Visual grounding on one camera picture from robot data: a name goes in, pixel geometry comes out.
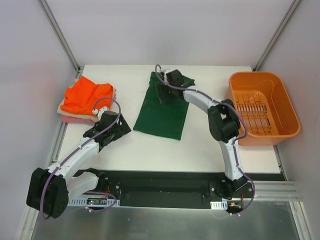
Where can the pink folded t shirt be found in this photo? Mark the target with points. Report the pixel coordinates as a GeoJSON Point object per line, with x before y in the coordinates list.
{"type": "Point", "coordinates": [70, 119]}

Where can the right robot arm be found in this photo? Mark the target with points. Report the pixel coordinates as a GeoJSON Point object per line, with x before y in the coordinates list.
{"type": "Point", "coordinates": [223, 123]}

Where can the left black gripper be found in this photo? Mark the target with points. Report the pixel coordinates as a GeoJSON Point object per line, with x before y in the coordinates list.
{"type": "Point", "coordinates": [119, 127]}

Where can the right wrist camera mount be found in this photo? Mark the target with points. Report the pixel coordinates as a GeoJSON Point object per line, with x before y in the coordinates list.
{"type": "Point", "coordinates": [163, 71]}

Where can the left white cable duct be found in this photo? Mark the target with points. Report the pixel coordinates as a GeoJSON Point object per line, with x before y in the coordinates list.
{"type": "Point", "coordinates": [90, 201]}

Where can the beige folded t shirt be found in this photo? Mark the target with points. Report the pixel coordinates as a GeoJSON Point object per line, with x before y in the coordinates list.
{"type": "Point", "coordinates": [65, 110]}

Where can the right aluminium frame post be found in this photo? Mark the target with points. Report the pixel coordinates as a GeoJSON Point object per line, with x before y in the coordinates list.
{"type": "Point", "coordinates": [293, 7]}

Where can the orange folded t shirt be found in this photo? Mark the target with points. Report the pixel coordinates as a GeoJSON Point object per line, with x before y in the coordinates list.
{"type": "Point", "coordinates": [85, 97]}

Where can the orange plastic basket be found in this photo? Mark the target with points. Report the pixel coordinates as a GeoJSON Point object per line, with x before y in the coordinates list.
{"type": "Point", "coordinates": [263, 103]}

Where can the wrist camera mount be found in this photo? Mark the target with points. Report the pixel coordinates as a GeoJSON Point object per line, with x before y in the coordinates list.
{"type": "Point", "coordinates": [163, 71]}
{"type": "Point", "coordinates": [99, 112]}

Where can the left aluminium frame post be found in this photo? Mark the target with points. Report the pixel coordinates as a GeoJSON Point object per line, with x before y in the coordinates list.
{"type": "Point", "coordinates": [59, 34]}

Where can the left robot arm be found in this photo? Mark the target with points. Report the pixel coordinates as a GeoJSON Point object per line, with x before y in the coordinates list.
{"type": "Point", "coordinates": [51, 189]}

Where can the aluminium frame post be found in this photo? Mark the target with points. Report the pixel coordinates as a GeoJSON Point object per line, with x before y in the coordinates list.
{"type": "Point", "coordinates": [293, 7]}
{"type": "Point", "coordinates": [59, 34]}

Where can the right white cable duct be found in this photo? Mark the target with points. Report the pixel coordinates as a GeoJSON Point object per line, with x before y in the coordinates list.
{"type": "Point", "coordinates": [219, 205]}

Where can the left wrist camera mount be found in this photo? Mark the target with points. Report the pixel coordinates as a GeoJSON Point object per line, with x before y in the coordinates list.
{"type": "Point", "coordinates": [99, 112]}

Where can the dark green t shirt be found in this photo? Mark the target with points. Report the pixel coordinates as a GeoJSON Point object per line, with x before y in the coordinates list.
{"type": "Point", "coordinates": [165, 120]}

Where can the white cable duct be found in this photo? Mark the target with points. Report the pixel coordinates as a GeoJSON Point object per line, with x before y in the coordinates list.
{"type": "Point", "coordinates": [219, 205]}
{"type": "Point", "coordinates": [90, 201]}

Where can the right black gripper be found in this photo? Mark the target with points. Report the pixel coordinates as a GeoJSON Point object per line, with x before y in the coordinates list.
{"type": "Point", "coordinates": [163, 90]}

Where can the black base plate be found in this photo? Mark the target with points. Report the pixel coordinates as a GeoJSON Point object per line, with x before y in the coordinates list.
{"type": "Point", "coordinates": [176, 190]}

